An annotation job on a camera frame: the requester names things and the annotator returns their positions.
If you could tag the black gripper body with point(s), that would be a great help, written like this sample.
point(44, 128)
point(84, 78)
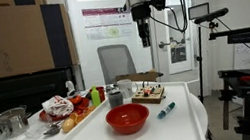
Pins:
point(141, 12)

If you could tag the wooden button board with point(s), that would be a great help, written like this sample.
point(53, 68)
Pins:
point(149, 94)

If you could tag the grey mesh office chair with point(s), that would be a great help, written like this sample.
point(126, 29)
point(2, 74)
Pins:
point(115, 61)

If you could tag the open brown cardboard box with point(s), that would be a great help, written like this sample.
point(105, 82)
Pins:
point(143, 76)

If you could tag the white glass door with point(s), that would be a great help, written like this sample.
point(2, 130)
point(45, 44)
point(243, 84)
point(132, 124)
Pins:
point(192, 42)

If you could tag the white mug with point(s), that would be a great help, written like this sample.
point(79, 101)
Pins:
point(125, 86)

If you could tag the LED light panel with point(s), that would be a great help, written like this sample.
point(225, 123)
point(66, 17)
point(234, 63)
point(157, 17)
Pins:
point(199, 11)

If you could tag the black light stand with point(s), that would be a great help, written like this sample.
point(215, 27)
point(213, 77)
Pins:
point(200, 64)

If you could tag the grey cup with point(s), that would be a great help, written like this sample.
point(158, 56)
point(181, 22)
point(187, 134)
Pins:
point(115, 100)

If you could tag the teal marker pen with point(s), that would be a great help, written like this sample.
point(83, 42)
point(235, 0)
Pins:
point(165, 110)

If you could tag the green squeeze bottle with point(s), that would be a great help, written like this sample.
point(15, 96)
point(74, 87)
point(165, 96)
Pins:
point(95, 98)

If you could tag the red bowl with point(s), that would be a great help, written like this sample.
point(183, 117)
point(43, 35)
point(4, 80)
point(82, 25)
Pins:
point(128, 123)

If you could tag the white device black base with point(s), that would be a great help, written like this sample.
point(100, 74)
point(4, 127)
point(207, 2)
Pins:
point(70, 87)

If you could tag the red tomato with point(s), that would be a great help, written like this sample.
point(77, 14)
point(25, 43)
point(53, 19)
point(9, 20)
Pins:
point(75, 100)

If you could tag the orange fruit piece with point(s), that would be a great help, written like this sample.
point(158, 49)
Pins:
point(73, 116)
point(80, 118)

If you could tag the white red patterned cloth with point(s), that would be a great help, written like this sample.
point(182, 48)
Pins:
point(58, 106)

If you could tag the yellow bread roll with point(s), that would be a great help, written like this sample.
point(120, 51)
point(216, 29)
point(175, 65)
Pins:
point(68, 125)

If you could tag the black cabinet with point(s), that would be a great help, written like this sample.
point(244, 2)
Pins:
point(27, 90)

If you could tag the metal tongs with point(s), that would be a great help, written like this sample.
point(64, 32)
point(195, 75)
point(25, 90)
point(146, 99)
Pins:
point(51, 129)

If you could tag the large cardboard box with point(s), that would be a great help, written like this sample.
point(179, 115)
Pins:
point(2, 39)

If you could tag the stainless steel pot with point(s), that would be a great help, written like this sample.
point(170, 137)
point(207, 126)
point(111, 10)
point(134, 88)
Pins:
point(13, 121)

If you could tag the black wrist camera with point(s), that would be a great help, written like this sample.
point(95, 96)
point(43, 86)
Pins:
point(159, 2)

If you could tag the wall poster purple header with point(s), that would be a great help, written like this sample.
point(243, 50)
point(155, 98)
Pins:
point(107, 22)

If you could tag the black stereo camera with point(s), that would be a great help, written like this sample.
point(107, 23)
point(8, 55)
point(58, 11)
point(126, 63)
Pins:
point(211, 16)

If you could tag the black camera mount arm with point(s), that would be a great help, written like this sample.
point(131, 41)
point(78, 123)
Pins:
point(247, 33)

